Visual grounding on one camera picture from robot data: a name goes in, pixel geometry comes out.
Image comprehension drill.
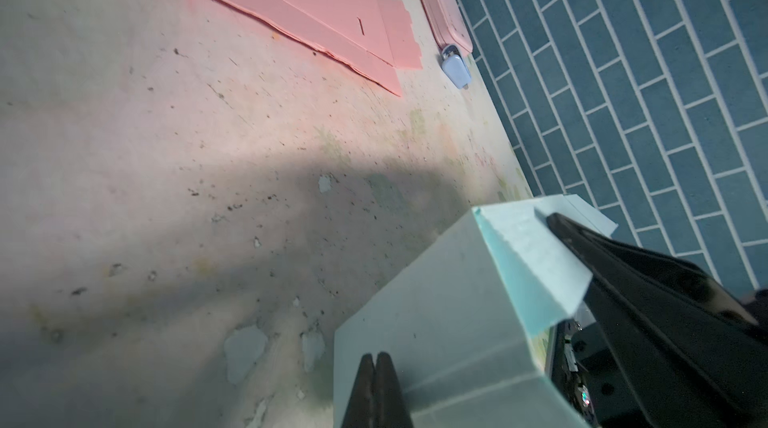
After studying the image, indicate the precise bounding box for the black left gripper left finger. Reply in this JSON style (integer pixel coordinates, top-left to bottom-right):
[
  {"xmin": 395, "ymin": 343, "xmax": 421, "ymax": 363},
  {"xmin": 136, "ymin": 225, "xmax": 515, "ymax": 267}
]
[{"xmin": 341, "ymin": 354, "xmax": 376, "ymax": 428}]

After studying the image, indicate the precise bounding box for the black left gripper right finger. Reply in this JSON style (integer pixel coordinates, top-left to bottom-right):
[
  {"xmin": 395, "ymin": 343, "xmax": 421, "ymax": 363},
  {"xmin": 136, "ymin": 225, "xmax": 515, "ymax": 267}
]
[{"xmin": 375, "ymin": 352, "xmax": 414, "ymax": 428}]

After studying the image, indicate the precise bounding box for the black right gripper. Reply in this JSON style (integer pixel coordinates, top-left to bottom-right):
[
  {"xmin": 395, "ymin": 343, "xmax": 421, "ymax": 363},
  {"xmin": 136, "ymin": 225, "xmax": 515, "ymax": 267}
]
[{"xmin": 546, "ymin": 214, "xmax": 767, "ymax": 427}]

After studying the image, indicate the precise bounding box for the mint green paper box sheet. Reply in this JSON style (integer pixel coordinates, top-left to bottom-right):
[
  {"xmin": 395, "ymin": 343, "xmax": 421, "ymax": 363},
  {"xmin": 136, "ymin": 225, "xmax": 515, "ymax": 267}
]
[{"xmin": 333, "ymin": 195, "xmax": 616, "ymax": 427}]

